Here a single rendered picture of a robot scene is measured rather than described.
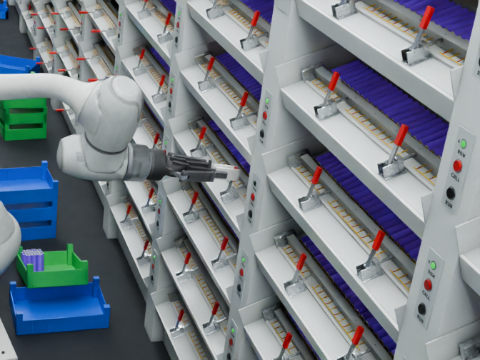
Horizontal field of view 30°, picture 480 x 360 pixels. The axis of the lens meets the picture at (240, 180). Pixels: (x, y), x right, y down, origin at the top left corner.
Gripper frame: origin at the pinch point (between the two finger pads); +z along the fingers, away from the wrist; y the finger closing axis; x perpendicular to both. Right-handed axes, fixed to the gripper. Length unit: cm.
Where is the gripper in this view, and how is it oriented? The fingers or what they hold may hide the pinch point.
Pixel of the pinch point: (224, 172)
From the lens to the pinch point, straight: 221.2
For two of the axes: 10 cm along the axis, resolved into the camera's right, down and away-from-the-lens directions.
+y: 3.3, 4.2, -8.4
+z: 9.1, 1.0, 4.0
